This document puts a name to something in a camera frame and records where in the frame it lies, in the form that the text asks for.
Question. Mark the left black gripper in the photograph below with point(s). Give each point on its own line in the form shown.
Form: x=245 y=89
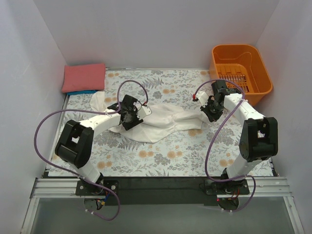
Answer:
x=131 y=119

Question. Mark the aluminium mounting rail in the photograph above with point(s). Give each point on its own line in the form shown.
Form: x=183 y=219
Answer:
x=262 y=186

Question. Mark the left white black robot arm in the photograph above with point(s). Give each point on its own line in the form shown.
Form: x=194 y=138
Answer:
x=76 y=140

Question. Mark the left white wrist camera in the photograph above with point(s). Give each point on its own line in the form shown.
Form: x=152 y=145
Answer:
x=143 y=112

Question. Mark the folded blue t shirt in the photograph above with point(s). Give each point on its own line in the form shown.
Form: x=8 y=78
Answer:
x=81 y=92

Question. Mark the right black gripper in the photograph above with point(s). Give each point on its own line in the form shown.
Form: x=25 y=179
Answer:
x=210 y=112

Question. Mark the floral patterned table mat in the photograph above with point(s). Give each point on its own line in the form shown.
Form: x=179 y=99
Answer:
x=184 y=153

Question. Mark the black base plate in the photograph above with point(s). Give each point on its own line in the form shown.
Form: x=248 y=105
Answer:
x=172 y=190

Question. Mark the orange plastic basket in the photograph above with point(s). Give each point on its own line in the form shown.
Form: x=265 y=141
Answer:
x=241 y=64

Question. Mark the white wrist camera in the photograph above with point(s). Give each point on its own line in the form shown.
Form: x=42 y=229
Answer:
x=143 y=112
x=202 y=97

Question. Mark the white t shirt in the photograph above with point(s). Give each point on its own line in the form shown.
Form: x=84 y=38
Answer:
x=164 y=120

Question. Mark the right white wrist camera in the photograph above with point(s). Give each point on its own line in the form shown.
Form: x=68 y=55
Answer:
x=202 y=97

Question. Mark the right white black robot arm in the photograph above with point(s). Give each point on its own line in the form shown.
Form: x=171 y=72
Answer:
x=259 y=136

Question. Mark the folded red t shirt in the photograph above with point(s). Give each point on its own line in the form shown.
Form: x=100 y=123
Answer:
x=84 y=77

